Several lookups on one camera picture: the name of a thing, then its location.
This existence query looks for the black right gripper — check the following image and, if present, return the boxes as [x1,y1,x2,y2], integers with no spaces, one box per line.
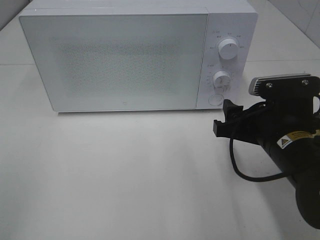
[213,99,320,145]

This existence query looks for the round white door button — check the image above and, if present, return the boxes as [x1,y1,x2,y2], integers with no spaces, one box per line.
[208,94,224,106]

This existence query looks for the white microwave oven body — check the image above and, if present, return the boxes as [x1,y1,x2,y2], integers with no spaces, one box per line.
[19,0,258,112]

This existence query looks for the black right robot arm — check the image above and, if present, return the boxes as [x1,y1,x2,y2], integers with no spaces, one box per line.
[213,99,320,229]

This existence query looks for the upper white power knob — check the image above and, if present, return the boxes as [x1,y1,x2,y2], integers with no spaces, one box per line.
[217,37,239,60]

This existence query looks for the lower white timer knob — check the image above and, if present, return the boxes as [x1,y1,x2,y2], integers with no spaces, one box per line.
[212,70,231,88]

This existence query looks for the white microwave door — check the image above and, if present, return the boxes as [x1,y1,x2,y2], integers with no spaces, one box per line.
[19,14,208,112]

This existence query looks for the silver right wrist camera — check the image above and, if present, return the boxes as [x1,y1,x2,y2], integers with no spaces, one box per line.
[248,73,320,102]

